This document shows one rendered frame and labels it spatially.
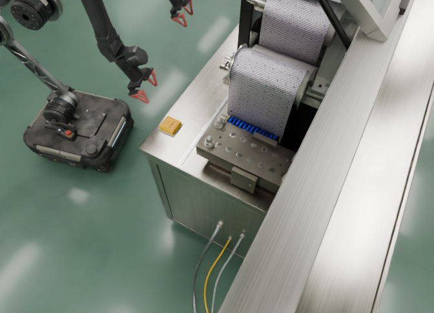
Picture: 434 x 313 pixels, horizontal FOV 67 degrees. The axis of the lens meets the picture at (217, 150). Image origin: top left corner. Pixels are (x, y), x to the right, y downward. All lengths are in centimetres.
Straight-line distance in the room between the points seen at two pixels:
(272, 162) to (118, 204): 137
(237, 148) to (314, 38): 47
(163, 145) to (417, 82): 94
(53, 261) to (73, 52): 187
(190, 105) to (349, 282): 108
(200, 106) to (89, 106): 119
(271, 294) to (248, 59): 85
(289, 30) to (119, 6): 272
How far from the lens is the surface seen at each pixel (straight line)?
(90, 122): 243
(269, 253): 45
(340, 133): 57
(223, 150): 124
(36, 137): 252
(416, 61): 111
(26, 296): 237
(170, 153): 140
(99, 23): 123
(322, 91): 113
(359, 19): 74
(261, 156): 124
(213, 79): 165
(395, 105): 96
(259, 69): 114
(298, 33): 127
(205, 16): 354
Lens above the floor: 209
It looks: 58 degrees down
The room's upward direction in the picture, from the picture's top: 1 degrees clockwise
